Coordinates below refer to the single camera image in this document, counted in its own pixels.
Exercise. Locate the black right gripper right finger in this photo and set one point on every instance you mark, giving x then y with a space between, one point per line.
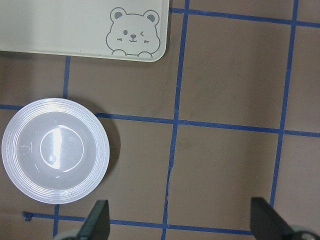
267 224

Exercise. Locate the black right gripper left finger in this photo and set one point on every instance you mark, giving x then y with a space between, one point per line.
97 224

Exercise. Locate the white round plate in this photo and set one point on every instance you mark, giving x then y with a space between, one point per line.
55 151

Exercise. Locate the cream tray with bear print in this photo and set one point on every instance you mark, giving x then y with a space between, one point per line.
131 30

